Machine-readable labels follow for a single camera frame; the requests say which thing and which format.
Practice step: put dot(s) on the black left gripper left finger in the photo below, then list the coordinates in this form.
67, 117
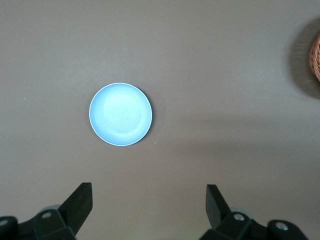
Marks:
75, 210

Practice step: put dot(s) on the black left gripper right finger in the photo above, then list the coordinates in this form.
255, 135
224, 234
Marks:
217, 212

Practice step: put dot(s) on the light blue round plate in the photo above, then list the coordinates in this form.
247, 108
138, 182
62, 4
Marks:
120, 114

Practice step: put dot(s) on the brown table cloth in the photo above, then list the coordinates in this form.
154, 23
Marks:
175, 50

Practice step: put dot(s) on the brown wicker basket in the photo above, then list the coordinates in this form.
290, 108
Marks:
316, 60

